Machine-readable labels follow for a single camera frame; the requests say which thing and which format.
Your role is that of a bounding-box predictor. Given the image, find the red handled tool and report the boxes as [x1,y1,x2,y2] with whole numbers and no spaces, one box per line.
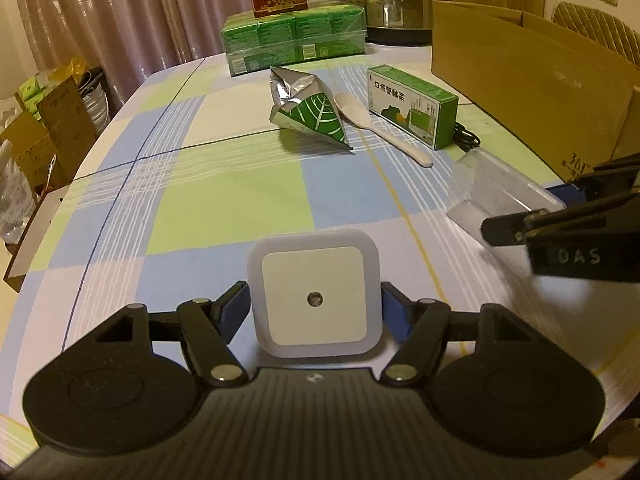
[42,155,59,194]

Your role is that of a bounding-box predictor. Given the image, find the green white medicine box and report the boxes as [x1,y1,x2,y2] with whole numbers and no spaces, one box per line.
[366,64,459,151]

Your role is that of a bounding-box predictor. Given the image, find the black cable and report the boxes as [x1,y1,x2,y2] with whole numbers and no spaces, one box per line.
[452,122,482,152]

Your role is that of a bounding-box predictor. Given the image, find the green tissue packs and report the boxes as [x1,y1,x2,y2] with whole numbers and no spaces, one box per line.
[19,72,52,111]

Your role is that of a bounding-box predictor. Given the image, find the green tissue pack bundle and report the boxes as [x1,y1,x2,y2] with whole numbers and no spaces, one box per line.
[221,0,368,78]

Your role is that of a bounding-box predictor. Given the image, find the brown tray box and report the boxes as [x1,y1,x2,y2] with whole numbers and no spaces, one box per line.
[2,185,76,293]

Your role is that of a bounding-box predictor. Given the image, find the silver foil tea bag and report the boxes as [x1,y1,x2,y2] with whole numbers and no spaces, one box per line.
[270,65,356,154]

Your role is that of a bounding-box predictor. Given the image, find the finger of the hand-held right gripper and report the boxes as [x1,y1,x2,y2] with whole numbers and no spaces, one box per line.
[547,152,640,206]
[481,192,640,247]

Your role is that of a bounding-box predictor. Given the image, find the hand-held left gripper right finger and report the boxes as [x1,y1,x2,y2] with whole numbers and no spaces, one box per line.
[381,282,538,387]

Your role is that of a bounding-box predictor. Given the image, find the stack of white buckets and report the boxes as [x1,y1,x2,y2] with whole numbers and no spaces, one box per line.
[77,67,111,134]

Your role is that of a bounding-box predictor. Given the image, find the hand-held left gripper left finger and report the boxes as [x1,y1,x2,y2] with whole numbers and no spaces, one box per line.
[92,281,249,388]

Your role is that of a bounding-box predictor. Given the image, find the open cardboard carton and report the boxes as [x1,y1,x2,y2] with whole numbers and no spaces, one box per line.
[0,77,98,196]

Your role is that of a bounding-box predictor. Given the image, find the clear plastic package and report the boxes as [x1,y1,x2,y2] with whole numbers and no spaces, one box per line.
[446,147,566,252]

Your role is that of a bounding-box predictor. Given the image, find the brown cardboard box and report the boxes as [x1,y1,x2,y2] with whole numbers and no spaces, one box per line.
[431,0,640,183]

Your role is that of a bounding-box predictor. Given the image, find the beige curtain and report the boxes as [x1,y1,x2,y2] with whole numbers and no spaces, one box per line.
[10,0,361,111]

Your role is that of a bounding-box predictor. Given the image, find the white square night light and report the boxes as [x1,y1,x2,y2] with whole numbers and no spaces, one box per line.
[246,230,383,359]

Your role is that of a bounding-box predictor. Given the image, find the white plastic spoon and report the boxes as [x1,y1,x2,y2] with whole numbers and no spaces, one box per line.
[333,92,434,167]

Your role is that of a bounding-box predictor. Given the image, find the crumpled clear plastic bag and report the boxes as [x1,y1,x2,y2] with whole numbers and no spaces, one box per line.
[0,140,39,244]

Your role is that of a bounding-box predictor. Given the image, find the quilted chair back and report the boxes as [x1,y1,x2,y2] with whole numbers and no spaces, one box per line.
[552,1,640,69]

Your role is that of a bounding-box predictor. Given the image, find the yellow plastic bag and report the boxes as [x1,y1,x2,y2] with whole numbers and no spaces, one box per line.
[50,57,89,82]

